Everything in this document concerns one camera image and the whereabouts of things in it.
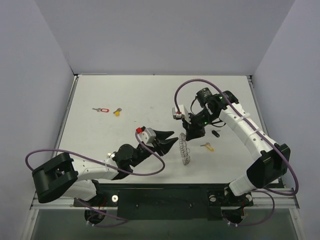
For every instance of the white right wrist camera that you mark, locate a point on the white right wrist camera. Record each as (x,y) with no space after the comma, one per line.
(181,113)

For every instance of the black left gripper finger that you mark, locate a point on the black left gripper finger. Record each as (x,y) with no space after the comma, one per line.
(163,135)
(164,146)

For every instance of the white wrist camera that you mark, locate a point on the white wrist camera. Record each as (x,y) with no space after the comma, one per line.
(146,135)
(181,113)

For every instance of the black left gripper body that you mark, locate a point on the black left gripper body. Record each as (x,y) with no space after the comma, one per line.
(157,144)

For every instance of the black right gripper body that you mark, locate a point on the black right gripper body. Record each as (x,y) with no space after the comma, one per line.
(191,125)

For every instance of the key with red tag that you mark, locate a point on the key with red tag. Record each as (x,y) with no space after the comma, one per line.
(103,110)

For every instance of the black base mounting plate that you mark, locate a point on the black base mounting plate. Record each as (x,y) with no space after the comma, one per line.
(172,201)

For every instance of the metal disc with keyrings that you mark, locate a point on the metal disc with keyrings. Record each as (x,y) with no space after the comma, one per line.
(184,150)

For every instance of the key with black tag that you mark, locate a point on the key with black tag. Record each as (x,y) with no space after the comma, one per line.
(216,133)

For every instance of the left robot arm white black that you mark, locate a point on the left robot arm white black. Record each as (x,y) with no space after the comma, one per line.
(73,175)

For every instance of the key with long yellow tag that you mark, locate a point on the key with long yellow tag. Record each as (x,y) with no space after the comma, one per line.
(208,146)

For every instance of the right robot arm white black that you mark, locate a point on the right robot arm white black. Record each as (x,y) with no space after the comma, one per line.
(269,157)

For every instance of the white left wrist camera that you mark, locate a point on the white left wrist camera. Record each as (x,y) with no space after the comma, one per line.
(146,135)

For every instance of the key with yellow round tag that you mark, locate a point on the key with yellow round tag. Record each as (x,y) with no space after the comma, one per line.
(117,112)

